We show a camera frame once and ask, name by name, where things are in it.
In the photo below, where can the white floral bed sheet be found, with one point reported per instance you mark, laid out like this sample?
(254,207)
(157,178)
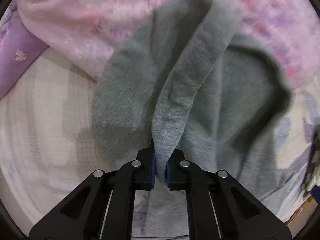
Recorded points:
(47,147)

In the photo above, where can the grey zip hoodie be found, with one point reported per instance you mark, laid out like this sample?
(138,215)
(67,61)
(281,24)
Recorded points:
(188,79)

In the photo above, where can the purple floral pillow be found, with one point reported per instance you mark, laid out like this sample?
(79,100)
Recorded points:
(19,49)

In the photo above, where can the pink fluffy blanket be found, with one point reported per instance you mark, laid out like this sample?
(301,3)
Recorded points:
(88,31)

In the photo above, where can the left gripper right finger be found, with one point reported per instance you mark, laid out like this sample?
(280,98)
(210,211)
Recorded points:
(218,206)

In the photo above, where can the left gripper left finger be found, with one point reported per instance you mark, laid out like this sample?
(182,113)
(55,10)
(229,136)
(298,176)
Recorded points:
(102,206)

